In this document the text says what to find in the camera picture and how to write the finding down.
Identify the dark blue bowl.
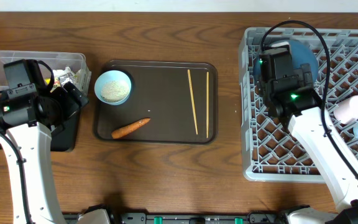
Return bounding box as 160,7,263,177
253,40,318,91

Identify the white napkin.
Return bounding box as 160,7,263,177
52,67,81,90

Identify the light blue rice bowl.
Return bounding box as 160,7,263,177
94,70,132,106

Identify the pink cup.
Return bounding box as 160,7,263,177
334,95,358,124

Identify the wooden chopstick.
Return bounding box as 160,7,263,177
206,71,209,139
187,69,198,135

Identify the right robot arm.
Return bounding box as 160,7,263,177
257,47,358,223

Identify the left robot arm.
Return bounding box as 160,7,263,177
0,59,89,223

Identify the grey dishwasher rack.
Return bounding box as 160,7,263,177
239,27,358,183

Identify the clear plastic bin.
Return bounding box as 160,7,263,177
0,50,91,94

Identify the black plastic bin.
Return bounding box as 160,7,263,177
0,112,80,152

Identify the orange carrot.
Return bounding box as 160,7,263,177
111,118,150,139

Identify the brown serving tray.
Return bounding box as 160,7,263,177
94,60,218,144

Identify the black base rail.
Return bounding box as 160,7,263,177
109,212,285,224

